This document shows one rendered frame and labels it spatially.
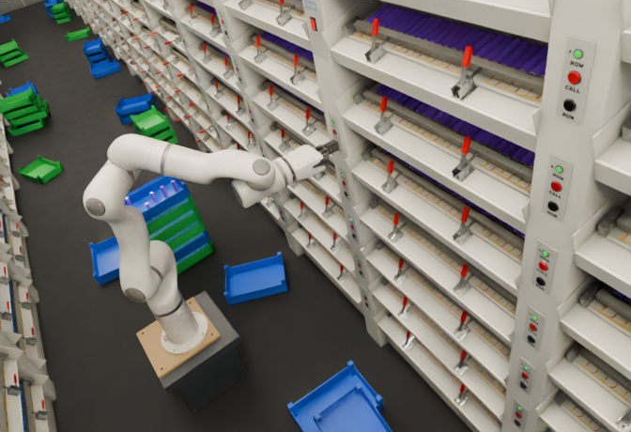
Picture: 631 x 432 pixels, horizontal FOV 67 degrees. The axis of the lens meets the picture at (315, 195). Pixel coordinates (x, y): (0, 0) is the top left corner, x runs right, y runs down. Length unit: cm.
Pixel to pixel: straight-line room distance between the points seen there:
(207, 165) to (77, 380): 150
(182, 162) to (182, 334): 82
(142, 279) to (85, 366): 98
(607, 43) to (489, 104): 26
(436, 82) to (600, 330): 56
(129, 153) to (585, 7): 108
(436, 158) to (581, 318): 43
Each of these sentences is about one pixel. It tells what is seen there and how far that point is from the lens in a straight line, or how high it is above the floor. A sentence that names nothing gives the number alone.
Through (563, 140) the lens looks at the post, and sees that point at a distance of 81.
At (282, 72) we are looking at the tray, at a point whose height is 113.
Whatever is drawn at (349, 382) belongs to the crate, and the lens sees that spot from 205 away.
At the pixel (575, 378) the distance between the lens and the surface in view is 122.
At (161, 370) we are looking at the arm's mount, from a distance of 197.
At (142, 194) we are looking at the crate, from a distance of 262.
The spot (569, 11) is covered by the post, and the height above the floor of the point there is 152.
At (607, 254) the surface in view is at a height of 113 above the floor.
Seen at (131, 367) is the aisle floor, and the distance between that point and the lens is 244.
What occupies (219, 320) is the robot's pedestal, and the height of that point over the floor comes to 28.
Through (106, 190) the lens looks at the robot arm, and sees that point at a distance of 145.
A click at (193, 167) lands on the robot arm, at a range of 132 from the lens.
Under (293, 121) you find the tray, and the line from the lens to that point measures 173.
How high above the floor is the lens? 177
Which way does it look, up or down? 38 degrees down
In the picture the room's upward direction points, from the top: 13 degrees counter-clockwise
